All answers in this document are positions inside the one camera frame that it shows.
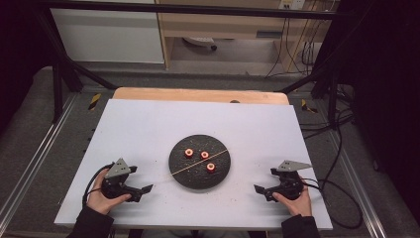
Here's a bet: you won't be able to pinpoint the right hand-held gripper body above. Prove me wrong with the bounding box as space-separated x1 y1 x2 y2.
270 160 313 200

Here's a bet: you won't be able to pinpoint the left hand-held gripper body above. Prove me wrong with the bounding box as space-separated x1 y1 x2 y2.
100 158 138 199

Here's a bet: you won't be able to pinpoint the black round speckled plate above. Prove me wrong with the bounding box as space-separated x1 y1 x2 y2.
168 134 232 190

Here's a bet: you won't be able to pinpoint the thin wooden skewer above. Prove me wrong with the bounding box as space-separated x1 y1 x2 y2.
170 149 229 177

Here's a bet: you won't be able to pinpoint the person's right hand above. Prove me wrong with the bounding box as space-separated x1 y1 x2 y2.
271 183 313 218

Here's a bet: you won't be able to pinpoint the person's left hand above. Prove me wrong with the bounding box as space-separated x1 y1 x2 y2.
86 169 133 216

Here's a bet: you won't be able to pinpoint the yellow black tape strip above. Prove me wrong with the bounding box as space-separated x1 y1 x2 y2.
300 98 319 114
87 92 102 112

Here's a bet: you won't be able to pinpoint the white cabinet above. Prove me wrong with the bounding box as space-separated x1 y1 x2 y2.
50 0 165 64

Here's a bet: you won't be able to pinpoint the black curtain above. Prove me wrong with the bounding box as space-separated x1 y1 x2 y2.
333 0 420 216
0 0 53 130

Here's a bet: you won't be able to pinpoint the office chair base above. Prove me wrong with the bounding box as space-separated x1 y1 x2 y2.
182 36 219 52

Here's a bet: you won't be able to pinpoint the light wooden desk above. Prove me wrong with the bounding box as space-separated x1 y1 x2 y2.
155 0 335 73

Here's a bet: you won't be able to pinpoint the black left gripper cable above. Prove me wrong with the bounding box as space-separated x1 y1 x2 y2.
81 163 115 208

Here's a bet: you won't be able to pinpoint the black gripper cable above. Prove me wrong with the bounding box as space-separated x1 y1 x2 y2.
299 178 365 230
81 163 115 208

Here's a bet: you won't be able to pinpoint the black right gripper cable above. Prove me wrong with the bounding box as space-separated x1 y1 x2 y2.
299 178 365 230

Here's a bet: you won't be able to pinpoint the aluminium floor rail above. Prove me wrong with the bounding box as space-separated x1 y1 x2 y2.
328 130 388 238
0 94 77 217

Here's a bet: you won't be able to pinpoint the black floor cables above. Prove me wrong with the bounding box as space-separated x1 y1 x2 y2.
298 82 356 141

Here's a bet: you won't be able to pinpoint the hanging black cables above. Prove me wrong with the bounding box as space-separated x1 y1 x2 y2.
264 9 319 79

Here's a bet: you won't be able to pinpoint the black metal frame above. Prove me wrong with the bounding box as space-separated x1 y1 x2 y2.
33 0 352 131

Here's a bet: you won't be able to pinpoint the white wall socket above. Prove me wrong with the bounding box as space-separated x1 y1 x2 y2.
278 0 307 11

